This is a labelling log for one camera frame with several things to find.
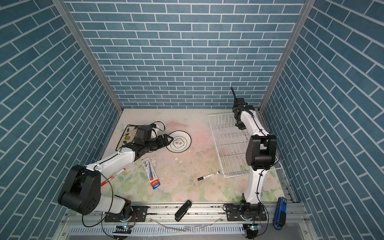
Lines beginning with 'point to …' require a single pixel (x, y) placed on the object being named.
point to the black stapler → (182, 210)
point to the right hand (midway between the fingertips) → (250, 123)
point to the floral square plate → (127, 136)
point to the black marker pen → (204, 177)
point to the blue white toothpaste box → (151, 172)
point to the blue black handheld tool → (280, 214)
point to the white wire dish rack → (232, 143)
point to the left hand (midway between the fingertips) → (170, 140)
